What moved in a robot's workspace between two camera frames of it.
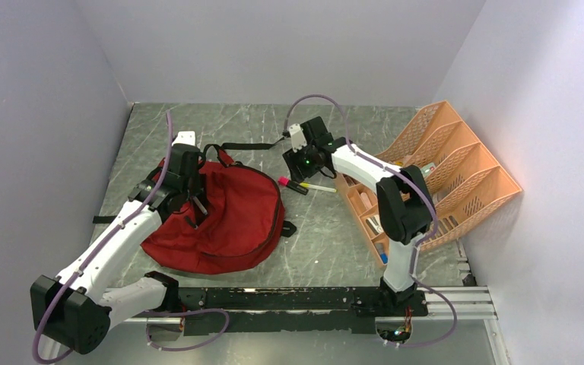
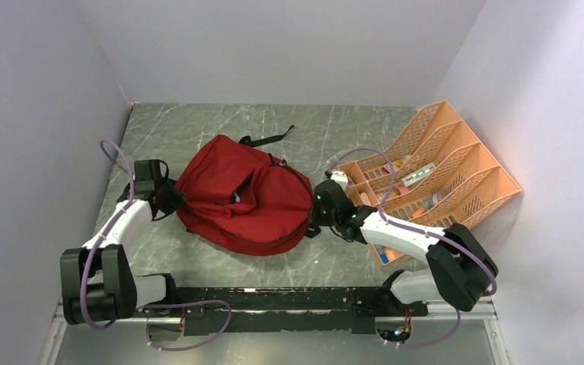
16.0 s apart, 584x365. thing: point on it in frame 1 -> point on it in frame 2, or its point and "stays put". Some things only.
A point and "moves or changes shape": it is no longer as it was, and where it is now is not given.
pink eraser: (366, 200) stays put
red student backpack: (234, 219) moves or changes shape
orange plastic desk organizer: (464, 182) stays put
